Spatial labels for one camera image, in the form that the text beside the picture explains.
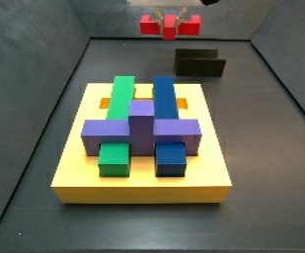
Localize black slotted holder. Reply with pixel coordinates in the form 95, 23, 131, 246
174, 48, 226, 77

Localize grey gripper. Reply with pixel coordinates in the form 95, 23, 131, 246
127, 0, 204, 26

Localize yellow base board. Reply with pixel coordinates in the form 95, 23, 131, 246
51, 83, 233, 204

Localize blue bar block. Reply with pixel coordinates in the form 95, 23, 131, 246
152, 76, 186, 177

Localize purple cross block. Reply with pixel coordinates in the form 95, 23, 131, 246
80, 100, 202, 156

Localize red cross-shaped block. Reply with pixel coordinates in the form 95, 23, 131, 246
140, 15, 202, 41

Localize green bar block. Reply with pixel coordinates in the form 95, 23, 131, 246
98, 76, 135, 177

